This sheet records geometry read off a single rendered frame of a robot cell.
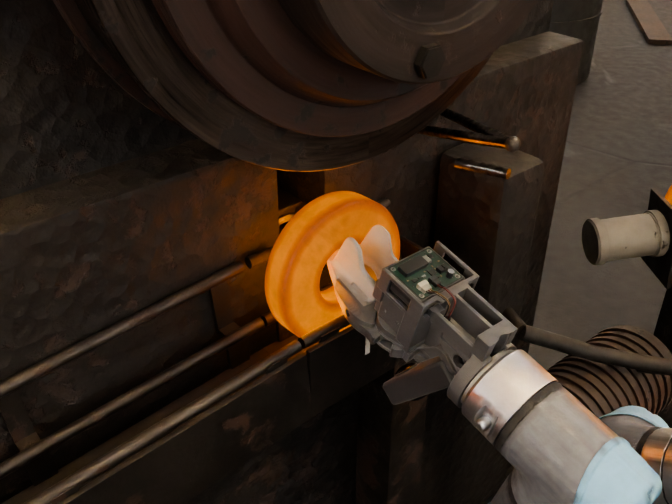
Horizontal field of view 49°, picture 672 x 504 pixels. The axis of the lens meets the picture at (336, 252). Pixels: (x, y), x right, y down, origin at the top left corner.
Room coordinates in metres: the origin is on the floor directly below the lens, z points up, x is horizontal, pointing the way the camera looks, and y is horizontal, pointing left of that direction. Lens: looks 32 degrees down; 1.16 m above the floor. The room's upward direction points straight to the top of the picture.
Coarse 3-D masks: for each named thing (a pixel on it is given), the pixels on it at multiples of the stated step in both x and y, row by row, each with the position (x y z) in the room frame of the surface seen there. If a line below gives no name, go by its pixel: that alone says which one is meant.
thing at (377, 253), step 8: (376, 232) 0.61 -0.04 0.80; (384, 232) 0.60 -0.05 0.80; (368, 240) 0.61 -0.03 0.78; (376, 240) 0.61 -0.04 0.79; (384, 240) 0.60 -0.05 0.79; (368, 248) 0.61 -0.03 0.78; (376, 248) 0.61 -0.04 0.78; (384, 248) 0.60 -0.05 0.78; (368, 256) 0.61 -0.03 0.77; (376, 256) 0.60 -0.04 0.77; (384, 256) 0.60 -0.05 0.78; (392, 256) 0.59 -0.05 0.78; (368, 264) 0.60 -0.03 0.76; (376, 264) 0.60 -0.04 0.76; (384, 264) 0.60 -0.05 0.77; (368, 272) 0.60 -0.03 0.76; (376, 272) 0.59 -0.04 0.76
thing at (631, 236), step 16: (592, 224) 0.80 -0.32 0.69; (608, 224) 0.80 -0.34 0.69; (624, 224) 0.80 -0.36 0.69; (640, 224) 0.80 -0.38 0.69; (656, 224) 0.80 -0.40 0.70; (592, 240) 0.80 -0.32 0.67; (608, 240) 0.78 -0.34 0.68; (624, 240) 0.78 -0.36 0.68; (640, 240) 0.78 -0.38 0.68; (656, 240) 0.79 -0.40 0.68; (592, 256) 0.79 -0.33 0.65; (608, 256) 0.78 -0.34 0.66; (624, 256) 0.78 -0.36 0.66; (640, 256) 0.79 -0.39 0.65; (656, 256) 0.79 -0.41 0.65
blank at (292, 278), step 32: (352, 192) 0.66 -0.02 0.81; (288, 224) 0.61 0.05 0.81; (320, 224) 0.60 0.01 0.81; (352, 224) 0.62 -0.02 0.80; (384, 224) 0.65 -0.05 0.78; (288, 256) 0.58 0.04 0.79; (320, 256) 0.60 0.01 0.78; (288, 288) 0.57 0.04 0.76; (288, 320) 0.57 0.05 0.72; (320, 320) 0.59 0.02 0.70
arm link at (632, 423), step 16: (608, 416) 0.53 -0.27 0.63; (624, 416) 0.52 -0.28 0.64; (640, 416) 0.52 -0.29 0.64; (656, 416) 0.53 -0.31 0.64; (624, 432) 0.49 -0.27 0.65; (640, 432) 0.48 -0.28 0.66; (656, 432) 0.48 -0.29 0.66; (640, 448) 0.47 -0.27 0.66; (656, 448) 0.46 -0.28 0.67; (656, 464) 0.45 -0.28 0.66
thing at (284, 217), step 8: (280, 192) 0.73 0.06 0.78; (280, 200) 0.71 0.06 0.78; (288, 200) 0.71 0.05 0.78; (296, 200) 0.71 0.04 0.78; (280, 208) 0.69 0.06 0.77; (288, 208) 0.70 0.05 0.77; (296, 208) 0.70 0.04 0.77; (280, 216) 0.69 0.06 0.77; (288, 216) 0.69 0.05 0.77; (280, 224) 0.69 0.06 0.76
